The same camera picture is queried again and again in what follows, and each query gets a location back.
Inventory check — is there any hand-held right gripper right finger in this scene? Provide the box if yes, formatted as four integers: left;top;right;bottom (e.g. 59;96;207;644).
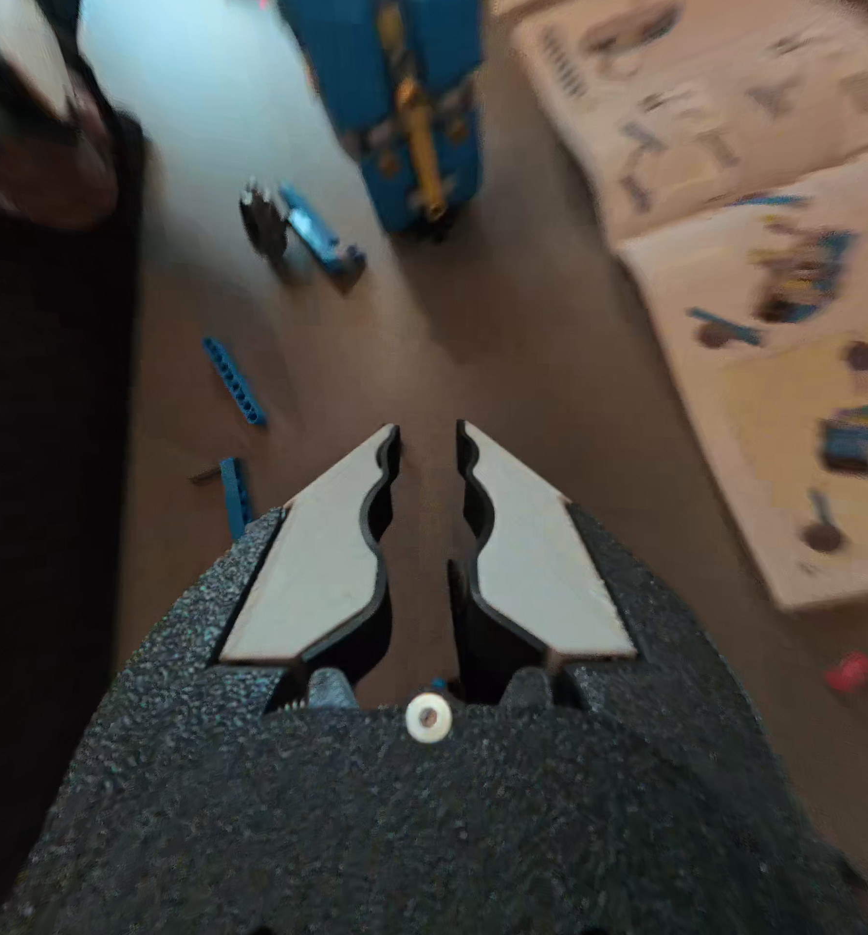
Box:
454;418;639;667

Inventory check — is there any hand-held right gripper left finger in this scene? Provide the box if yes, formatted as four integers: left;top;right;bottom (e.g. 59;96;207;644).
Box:
218;422;404;664

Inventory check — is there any blue perforated beam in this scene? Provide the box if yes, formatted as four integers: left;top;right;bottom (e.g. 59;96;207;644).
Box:
218;456;254;542
277;183;354;275
202;336;268;427

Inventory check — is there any grey desk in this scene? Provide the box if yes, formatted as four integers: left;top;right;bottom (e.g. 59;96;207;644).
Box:
76;0;868;914

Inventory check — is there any person's left hand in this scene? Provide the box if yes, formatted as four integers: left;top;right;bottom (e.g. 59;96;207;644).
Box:
0;110;121;229

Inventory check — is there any black perforated chair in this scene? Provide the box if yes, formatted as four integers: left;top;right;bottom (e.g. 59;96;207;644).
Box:
0;117;146;935

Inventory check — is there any small red pin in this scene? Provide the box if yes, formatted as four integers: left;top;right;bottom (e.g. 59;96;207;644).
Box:
824;652;868;693

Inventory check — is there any blue yellow toy vehicle model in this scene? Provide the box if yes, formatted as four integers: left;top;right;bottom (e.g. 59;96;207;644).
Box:
279;0;486;238

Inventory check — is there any open instruction booklet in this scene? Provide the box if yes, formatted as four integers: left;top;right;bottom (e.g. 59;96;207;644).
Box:
510;0;868;613

